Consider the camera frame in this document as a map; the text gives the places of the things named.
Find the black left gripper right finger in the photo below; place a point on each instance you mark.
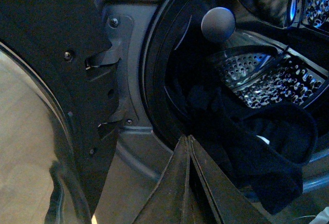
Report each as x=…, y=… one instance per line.
x=226, y=202

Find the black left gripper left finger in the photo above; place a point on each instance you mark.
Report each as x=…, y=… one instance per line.
x=170, y=200

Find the dark navy knitted garment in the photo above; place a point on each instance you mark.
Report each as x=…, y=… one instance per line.
x=264, y=148

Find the washing machine door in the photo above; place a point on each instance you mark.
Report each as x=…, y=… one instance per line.
x=59, y=110

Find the dark grey washing machine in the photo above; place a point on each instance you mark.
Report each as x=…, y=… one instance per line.
x=145, y=31

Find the stainless steel drum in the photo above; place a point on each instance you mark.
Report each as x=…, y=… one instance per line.
x=264, y=51

